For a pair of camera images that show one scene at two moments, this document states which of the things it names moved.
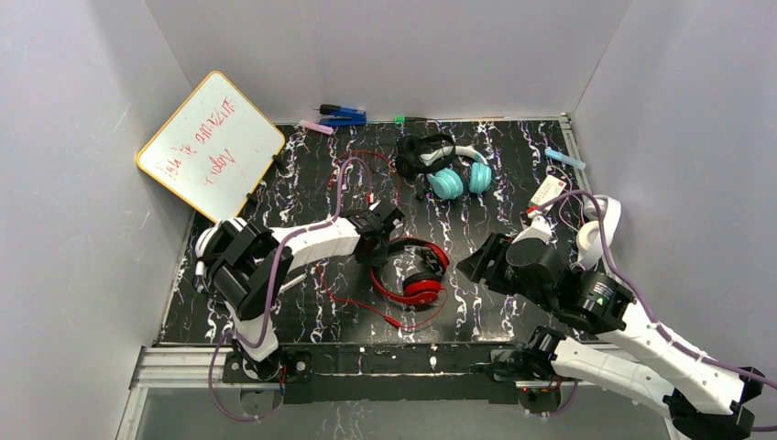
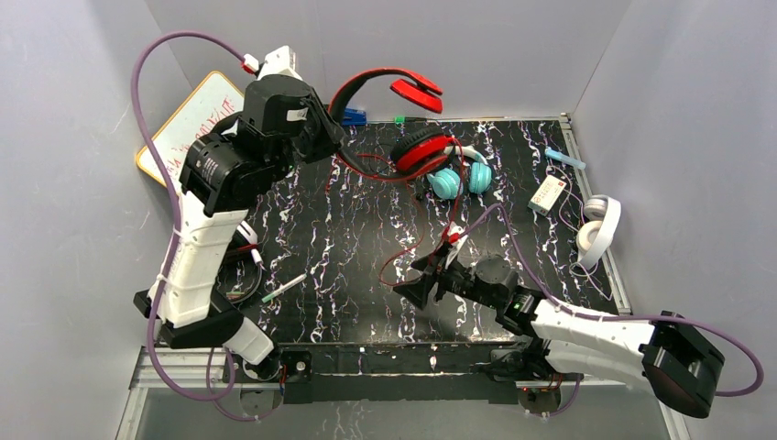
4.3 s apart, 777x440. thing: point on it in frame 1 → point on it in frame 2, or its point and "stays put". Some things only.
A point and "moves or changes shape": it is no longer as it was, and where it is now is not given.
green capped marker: [400, 119] stays put
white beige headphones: [588, 238] stays put
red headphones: [421, 290] moves or changes shape
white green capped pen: [284, 286] stays put
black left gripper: [381, 244] → [327, 130]
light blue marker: [563, 158] stays put
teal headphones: [447, 181] stays put
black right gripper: [492, 261] → [434, 277]
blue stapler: [341, 115] stays put
